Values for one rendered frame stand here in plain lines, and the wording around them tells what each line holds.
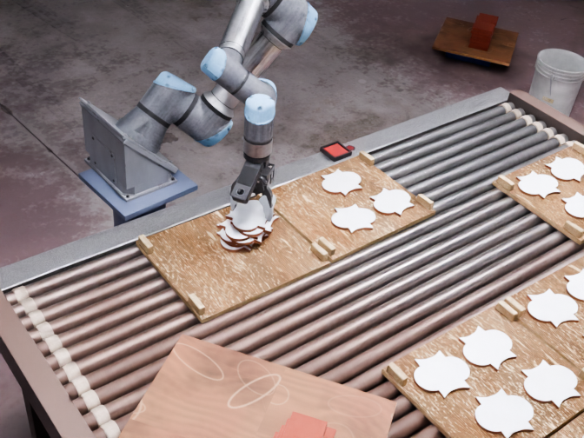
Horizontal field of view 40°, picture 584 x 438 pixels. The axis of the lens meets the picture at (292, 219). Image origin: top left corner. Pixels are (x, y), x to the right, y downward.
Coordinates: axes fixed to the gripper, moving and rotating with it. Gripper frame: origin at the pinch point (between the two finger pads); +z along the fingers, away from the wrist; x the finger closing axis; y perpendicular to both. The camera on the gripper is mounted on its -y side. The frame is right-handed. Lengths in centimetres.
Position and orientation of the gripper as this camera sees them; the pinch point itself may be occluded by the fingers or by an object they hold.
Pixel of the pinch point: (250, 215)
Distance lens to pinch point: 218.5
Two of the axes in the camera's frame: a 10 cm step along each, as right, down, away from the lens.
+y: 3.5, -5.7, 7.5
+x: -9.3, -2.8, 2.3
